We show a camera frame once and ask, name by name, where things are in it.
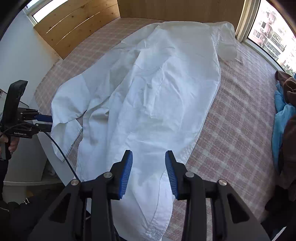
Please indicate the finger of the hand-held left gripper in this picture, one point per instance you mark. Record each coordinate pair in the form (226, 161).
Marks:
(44, 128)
(44, 118)

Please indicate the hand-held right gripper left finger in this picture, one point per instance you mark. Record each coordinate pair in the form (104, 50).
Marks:
(126, 176)

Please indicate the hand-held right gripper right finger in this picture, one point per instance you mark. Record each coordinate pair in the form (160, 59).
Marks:
(171, 176)

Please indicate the white shirt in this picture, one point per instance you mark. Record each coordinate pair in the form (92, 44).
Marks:
(161, 92)

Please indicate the person's left hand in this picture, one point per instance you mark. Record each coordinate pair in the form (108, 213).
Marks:
(14, 144)

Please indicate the pink plaid blanket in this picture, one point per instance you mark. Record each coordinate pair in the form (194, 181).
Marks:
(242, 127)

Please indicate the person's black jacket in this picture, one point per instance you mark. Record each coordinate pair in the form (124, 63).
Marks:
(20, 217)

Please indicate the pine plank board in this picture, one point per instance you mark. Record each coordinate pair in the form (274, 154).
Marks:
(76, 25)

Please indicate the brown garment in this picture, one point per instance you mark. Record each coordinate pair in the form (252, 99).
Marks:
(290, 85)

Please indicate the light oak board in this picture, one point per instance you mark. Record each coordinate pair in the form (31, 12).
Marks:
(180, 9)

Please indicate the white window frame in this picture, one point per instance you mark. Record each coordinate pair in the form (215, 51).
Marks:
(245, 20)

